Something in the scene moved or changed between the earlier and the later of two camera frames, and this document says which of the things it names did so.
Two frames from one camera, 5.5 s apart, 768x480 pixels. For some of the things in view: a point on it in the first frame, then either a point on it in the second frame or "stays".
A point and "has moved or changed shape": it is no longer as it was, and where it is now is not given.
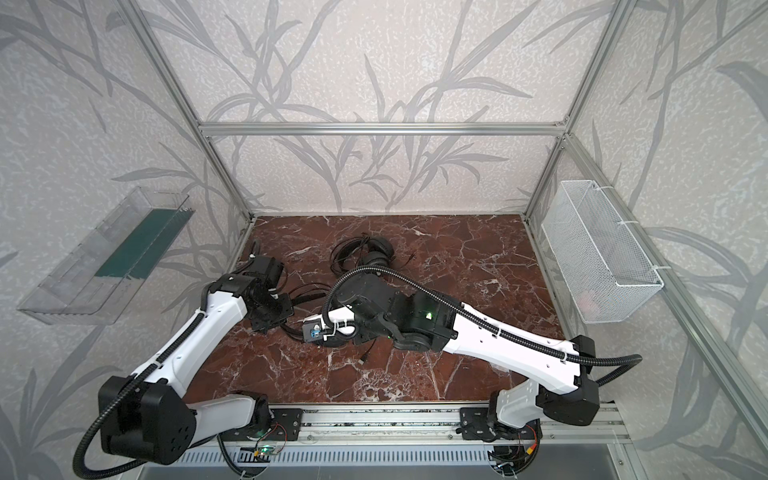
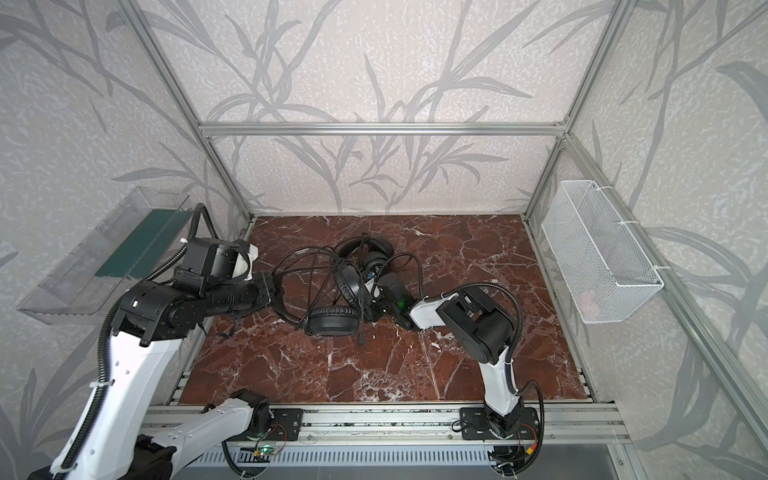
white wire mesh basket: (604, 270) stays
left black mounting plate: (286, 424) stays
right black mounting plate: (476, 423) stays
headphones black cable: (347, 254) → (386, 262)
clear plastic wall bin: (93, 284) stays
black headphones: (298, 335) has moved or changed shape
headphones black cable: (330, 289) → (352, 280)
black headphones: (360, 251) stays
